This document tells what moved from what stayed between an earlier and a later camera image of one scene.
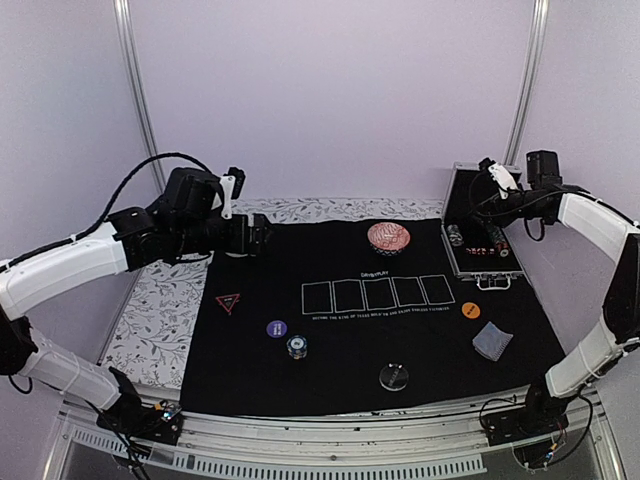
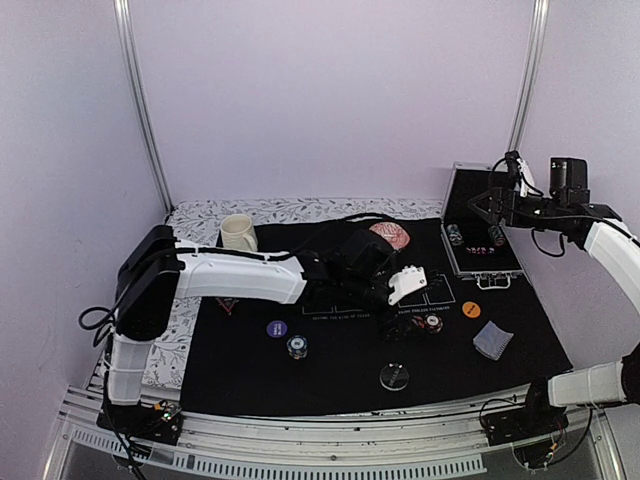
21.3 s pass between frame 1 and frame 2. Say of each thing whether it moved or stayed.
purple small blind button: stayed
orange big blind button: stayed
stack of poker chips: stayed
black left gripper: moved
